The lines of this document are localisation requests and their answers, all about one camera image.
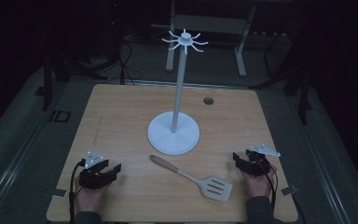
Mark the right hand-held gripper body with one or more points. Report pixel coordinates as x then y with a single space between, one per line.
256 164

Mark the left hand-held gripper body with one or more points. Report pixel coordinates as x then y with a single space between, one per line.
88 180

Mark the person's left hand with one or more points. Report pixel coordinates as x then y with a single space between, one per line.
90 198

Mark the person's right hand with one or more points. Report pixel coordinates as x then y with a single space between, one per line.
258 185

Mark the grey tape strip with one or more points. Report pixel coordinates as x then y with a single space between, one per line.
59 193
289 189

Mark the black floor socket box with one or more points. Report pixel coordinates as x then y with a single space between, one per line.
60 116

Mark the white utensil hanging stand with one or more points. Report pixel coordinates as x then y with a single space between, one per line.
174 133

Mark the black metal stand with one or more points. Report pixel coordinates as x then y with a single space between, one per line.
301 90

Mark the grey metal desk frame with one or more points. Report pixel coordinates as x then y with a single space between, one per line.
211 25

